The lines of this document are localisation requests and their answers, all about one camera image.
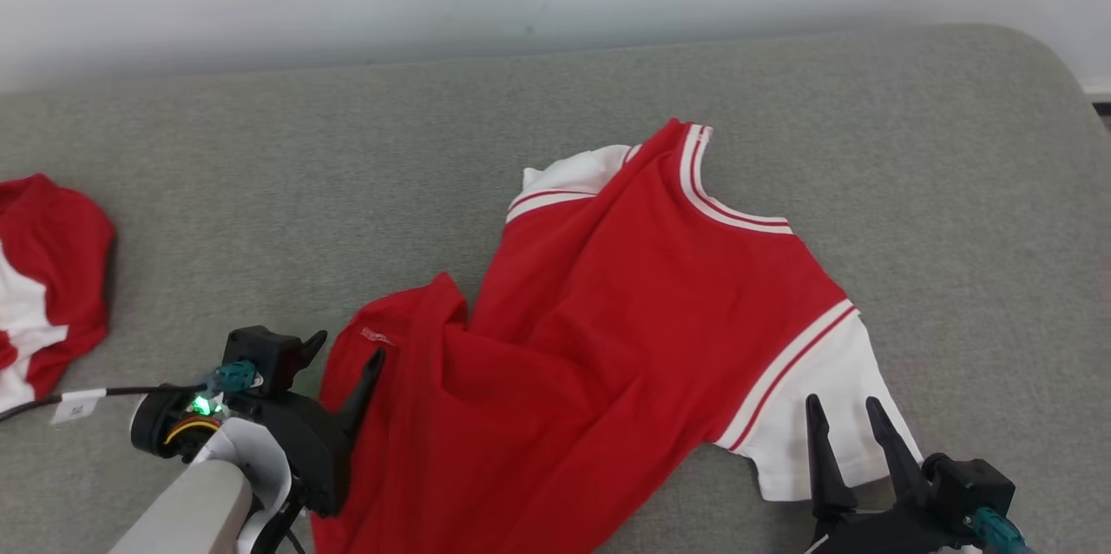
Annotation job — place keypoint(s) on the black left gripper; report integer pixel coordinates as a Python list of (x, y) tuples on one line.
[(312, 450)]

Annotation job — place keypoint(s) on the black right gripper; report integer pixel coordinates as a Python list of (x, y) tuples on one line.
[(877, 532)]

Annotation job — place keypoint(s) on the red shirt with white sleeves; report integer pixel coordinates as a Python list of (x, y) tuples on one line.
[(608, 319)]

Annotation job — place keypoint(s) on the red shorts with white panels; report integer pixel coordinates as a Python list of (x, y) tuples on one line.
[(61, 241)]

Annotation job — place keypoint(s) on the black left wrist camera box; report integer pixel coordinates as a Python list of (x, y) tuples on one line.
[(260, 350)]

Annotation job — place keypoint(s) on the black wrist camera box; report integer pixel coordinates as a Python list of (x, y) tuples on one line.
[(972, 484), (260, 350)]

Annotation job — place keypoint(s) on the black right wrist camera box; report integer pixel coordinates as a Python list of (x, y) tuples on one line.
[(972, 484)]

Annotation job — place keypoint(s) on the white wall baseboard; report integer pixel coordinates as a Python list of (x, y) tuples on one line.
[(1098, 89)]

